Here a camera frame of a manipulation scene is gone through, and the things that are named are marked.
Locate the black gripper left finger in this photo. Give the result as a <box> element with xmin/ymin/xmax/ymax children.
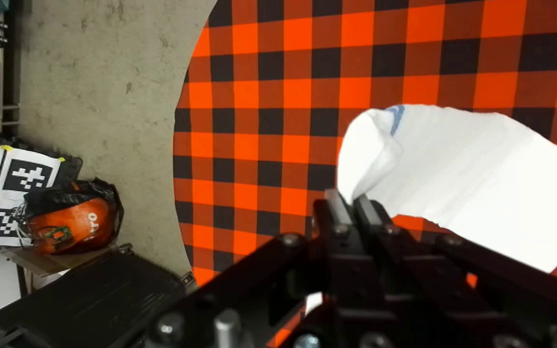
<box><xmin>141</xmin><ymin>187</ymin><xmax>364</xmax><ymax>348</ymax></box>

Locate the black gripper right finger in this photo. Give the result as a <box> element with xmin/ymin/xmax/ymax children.
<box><xmin>354</xmin><ymin>195</ymin><xmax>557</xmax><ymax>348</ymax></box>

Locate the white towel with blue stripes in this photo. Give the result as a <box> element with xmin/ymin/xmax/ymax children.
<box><xmin>335</xmin><ymin>102</ymin><xmax>557</xmax><ymax>276</ymax></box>

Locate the red black checkered tablecloth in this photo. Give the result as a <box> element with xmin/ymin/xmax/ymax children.
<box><xmin>172</xmin><ymin>0</ymin><xmax>557</xmax><ymax>348</ymax></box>

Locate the black wheeled suitcase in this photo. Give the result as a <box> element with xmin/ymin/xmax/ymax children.
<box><xmin>0</xmin><ymin>247</ymin><xmax>190</xmax><ymax>348</ymax></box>

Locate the orange and black bag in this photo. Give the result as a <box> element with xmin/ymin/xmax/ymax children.
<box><xmin>23</xmin><ymin>178</ymin><xmax>126</xmax><ymax>257</ymax></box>

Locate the black white fiducial tag board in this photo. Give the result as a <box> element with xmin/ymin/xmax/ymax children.
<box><xmin>0</xmin><ymin>139</ymin><xmax>83</xmax><ymax>249</ymax></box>

